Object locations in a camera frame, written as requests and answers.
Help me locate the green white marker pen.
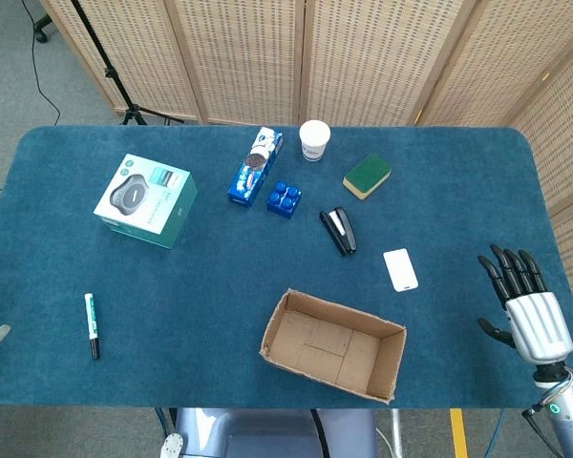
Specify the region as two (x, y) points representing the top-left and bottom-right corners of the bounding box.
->
(83, 292), (101, 361)

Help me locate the blue cookie package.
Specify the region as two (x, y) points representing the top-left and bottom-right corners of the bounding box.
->
(226, 126), (285, 210)

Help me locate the silver blue robot base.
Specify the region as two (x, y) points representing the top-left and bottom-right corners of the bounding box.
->
(174, 407), (379, 458)

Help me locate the open cardboard box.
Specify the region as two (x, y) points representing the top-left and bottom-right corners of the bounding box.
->
(259, 287), (408, 406)

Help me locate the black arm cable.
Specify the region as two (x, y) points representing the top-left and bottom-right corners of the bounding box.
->
(521, 405), (569, 458)

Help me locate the white paper cup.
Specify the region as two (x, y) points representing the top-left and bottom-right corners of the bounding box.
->
(298, 119), (331, 162)

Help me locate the yellow floor tape strip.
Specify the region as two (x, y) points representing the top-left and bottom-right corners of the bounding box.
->
(449, 408), (470, 458)

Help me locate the blue floor cable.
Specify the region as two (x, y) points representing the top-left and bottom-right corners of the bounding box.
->
(488, 408), (508, 458)

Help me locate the blue building block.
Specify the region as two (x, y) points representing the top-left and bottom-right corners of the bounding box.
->
(265, 180), (303, 219)

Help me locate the white metal bracket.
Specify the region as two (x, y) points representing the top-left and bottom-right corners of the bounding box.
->
(159, 432), (185, 458)

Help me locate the black stapler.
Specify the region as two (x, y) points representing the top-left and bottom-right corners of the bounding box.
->
(319, 206), (359, 258)

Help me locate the black chair caster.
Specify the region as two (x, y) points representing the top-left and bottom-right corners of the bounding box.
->
(28, 11), (52, 44)

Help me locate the thin black floor cable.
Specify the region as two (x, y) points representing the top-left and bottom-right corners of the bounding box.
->
(21, 0), (62, 126)

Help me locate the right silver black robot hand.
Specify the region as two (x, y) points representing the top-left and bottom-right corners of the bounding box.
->
(477, 243), (573, 366)

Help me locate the blue carpet table cover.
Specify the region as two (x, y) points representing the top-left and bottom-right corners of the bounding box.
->
(0, 124), (567, 410)

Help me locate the white green speaker product box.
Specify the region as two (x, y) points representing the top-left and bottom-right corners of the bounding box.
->
(93, 153), (199, 250)

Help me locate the silver table leg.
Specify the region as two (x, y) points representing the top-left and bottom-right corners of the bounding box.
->
(390, 408), (405, 458)

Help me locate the white rectangular card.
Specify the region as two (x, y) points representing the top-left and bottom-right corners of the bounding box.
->
(382, 248), (419, 293)

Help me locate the green yellow sponge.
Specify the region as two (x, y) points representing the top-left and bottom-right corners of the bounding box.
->
(342, 153), (393, 201)

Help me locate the black tripod stand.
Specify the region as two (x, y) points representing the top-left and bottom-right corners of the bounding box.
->
(71, 0), (185, 127)

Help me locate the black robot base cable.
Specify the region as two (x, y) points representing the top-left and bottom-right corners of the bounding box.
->
(308, 408), (331, 458)

